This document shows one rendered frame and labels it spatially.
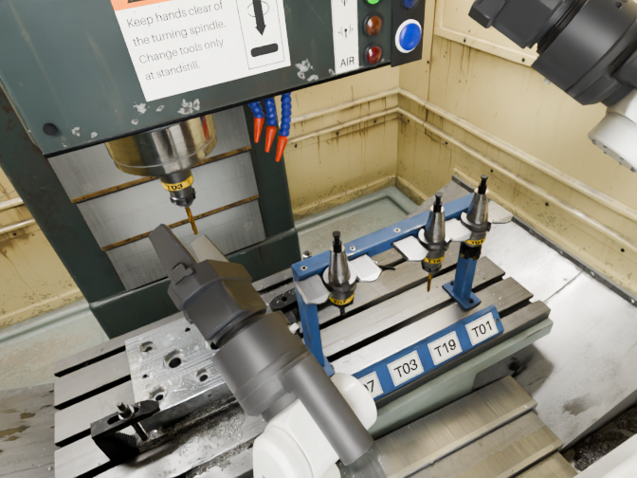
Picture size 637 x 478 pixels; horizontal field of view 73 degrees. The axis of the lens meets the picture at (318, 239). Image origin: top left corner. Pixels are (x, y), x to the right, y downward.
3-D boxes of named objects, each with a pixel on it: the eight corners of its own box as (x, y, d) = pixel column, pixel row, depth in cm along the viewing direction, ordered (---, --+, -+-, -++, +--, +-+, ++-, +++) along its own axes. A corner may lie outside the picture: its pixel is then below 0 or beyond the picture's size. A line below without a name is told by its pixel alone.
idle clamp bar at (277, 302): (359, 285, 124) (358, 269, 120) (278, 327, 115) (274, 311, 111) (349, 275, 127) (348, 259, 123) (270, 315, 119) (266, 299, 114)
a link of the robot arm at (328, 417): (295, 351, 53) (353, 432, 50) (222, 402, 46) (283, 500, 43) (337, 312, 44) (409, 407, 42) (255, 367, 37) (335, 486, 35)
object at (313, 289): (336, 299, 80) (335, 296, 80) (309, 309, 79) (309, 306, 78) (318, 275, 85) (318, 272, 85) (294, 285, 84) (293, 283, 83)
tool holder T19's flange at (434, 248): (436, 231, 93) (437, 222, 92) (455, 247, 89) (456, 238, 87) (411, 241, 92) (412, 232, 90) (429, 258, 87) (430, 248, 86)
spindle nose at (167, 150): (197, 119, 76) (176, 46, 68) (235, 153, 65) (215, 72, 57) (103, 149, 70) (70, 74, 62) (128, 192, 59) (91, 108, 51)
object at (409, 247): (432, 256, 86) (433, 253, 86) (410, 266, 85) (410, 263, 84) (411, 236, 91) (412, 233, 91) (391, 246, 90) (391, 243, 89)
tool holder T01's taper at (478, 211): (476, 208, 94) (481, 182, 90) (492, 218, 91) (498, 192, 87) (461, 216, 92) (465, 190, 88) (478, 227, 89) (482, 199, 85)
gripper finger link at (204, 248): (187, 247, 54) (213, 286, 52) (206, 229, 53) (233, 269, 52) (192, 248, 55) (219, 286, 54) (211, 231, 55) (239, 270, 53)
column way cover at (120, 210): (271, 240, 143) (239, 86, 110) (123, 296, 129) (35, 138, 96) (265, 232, 146) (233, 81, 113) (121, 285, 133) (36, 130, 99)
